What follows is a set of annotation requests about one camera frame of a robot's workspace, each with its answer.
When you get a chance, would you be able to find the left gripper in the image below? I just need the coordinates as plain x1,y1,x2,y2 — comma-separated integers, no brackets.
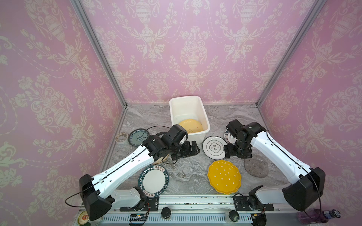
170,139,202,161

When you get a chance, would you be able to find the pale yellow bear plate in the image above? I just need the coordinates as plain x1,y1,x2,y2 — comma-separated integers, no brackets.
179,119,204,134

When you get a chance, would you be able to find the yellow polka dot plate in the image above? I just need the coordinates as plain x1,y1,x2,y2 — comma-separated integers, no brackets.
207,160,242,195

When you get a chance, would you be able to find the green rim white plate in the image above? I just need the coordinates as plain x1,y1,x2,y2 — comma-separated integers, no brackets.
138,165,169,198

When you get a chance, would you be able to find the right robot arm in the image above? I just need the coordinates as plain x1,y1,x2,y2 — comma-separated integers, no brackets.
224,120,326,212

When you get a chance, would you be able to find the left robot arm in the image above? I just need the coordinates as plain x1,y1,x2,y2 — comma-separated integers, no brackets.
79,124,200,221

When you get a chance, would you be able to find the white plastic bin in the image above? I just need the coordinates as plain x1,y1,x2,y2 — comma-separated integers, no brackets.
169,96,210,144

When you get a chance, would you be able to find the small green rim plate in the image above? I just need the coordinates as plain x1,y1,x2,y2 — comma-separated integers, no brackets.
224,130,237,145

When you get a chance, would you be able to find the white plate black pattern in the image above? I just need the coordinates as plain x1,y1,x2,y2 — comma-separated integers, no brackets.
202,136,227,160

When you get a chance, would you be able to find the clear glass plate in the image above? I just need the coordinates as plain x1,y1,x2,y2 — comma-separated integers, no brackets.
244,157,269,178

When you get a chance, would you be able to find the cream plate bamboo pattern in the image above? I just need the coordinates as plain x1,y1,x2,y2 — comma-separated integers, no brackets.
153,154,169,164

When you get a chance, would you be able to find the teal patterned small plate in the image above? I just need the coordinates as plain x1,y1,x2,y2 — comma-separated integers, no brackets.
128,129,150,147

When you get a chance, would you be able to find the right black knob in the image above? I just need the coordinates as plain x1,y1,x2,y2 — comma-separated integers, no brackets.
226,210,239,222

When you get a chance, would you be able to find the black knob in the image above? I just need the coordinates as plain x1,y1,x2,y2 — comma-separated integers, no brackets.
161,207,172,219
226,210,239,222

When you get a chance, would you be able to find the left black knob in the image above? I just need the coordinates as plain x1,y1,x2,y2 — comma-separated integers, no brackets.
161,207,172,219

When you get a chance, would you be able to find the purple water bottle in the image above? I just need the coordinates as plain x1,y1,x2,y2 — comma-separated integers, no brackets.
297,209,341,225

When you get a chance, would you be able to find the green can bottle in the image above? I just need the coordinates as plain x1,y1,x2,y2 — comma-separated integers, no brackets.
76,211,99,226

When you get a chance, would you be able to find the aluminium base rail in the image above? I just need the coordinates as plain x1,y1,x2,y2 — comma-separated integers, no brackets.
76,193,312,225

